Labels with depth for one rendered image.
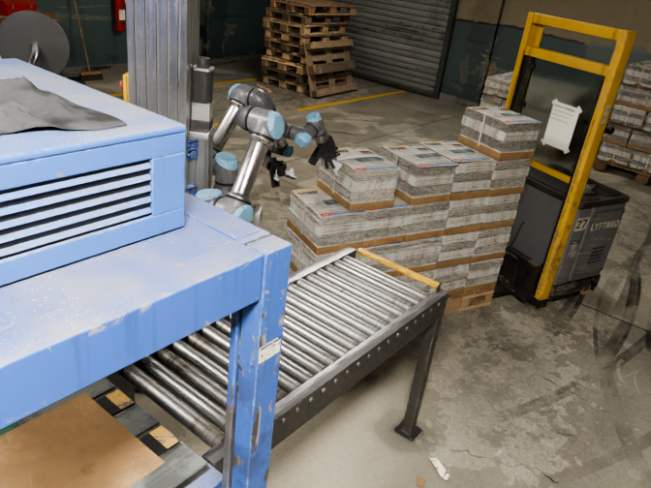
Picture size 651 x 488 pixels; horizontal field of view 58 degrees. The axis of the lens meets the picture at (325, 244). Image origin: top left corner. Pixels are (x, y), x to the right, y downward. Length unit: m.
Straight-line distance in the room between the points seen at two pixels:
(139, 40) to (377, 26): 8.71
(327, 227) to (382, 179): 0.39
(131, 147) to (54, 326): 0.32
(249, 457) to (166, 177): 0.65
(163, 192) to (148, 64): 1.63
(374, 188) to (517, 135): 1.00
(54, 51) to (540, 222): 3.43
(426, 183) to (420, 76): 7.40
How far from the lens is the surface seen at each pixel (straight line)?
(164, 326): 0.97
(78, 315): 0.91
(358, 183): 3.08
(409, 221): 3.39
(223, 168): 3.07
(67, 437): 1.81
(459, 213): 3.62
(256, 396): 1.27
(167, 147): 1.07
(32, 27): 1.73
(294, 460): 2.82
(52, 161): 0.96
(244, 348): 1.22
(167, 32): 2.65
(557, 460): 3.22
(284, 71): 9.65
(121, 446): 1.76
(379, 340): 2.20
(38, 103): 1.12
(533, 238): 4.44
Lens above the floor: 2.05
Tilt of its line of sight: 26 degrees down
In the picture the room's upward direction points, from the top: 8 degrees clockwise
